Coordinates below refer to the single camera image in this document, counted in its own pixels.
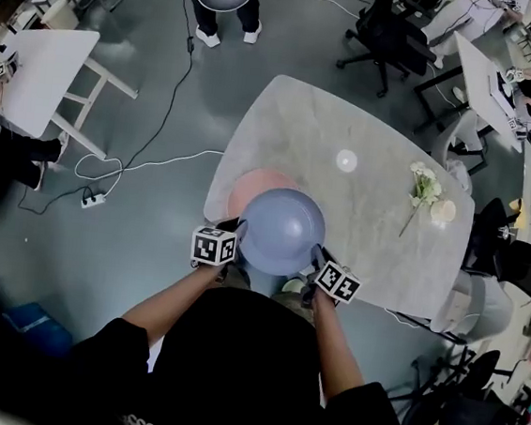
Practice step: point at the yellow cloth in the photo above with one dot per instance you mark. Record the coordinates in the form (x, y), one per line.
(519, 214)

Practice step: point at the cream mug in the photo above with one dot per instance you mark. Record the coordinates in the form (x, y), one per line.
(443, 211)

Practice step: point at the white power strip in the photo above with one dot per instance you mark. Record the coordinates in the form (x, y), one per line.
(93, 200)

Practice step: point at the grey shell chair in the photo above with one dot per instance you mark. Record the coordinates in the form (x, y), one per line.
(453, 132)
(492, 301)

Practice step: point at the white cloth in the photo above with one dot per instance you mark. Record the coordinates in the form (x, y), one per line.
(458, 173)

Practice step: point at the black office chair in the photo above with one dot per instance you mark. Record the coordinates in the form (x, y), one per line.
(470, 417)
(494, 231)
(392, 36)

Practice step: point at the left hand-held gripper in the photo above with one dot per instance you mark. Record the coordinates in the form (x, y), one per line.
(210, 248)

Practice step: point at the cardboard box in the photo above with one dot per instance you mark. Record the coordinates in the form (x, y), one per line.
(458, 305)

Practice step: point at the pink plate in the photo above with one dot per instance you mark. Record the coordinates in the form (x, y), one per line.
(261, 183)

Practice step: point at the blue plate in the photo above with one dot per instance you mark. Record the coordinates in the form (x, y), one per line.
(282, 232)

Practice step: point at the person's left forearm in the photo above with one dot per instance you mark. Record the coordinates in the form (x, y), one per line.
(171, 301)

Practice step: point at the blue box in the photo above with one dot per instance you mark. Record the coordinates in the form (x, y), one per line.
(36, 329)

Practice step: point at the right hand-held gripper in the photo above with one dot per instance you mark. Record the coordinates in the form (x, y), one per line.
(336, 280)

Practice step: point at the white flat box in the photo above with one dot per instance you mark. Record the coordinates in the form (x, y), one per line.
(500, 90)

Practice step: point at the person's black shirt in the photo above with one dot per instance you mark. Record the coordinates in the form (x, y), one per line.
(239, 369)

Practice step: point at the white flower bouquet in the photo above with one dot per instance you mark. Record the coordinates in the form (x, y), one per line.
(426, 183)

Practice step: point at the person's right forearm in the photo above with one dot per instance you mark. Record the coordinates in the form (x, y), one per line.
(336, 346)

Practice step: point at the white desk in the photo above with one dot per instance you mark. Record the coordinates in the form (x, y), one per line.
(473, 73)

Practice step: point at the person's white shoe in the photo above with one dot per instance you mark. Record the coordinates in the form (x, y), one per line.
(293, 285)

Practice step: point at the white side table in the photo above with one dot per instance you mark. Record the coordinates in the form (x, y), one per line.
(44, 70)

